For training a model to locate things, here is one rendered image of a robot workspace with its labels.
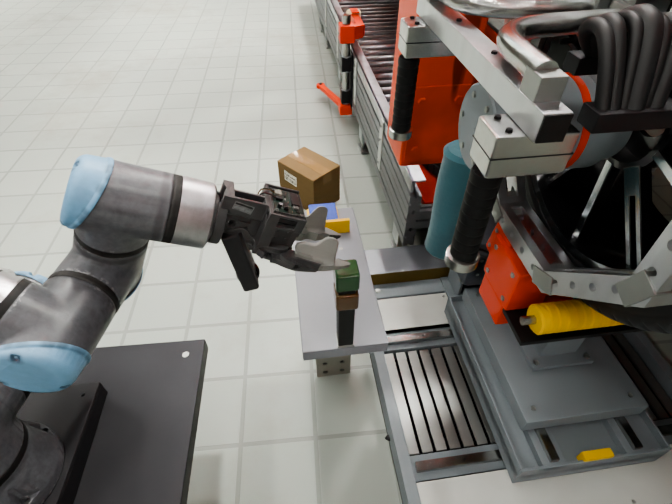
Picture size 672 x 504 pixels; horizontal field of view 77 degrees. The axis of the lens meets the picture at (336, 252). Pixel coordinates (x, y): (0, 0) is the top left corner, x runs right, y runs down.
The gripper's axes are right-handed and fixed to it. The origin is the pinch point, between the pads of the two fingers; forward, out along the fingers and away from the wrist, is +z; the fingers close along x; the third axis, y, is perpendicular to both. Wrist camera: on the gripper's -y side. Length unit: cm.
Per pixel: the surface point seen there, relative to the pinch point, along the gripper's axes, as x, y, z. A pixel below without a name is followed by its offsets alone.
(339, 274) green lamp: -2.3, -2.6, 1.3
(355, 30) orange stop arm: 167, 2, 51
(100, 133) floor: 186, -101, -52
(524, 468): -23, -33, 58
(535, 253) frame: -1.4, 9.4, 36.2
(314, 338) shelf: 0.8, -23.4, 6.4
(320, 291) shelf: 12.4, -21.9, 9.6
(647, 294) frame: -22.5, 20.9, 27.8
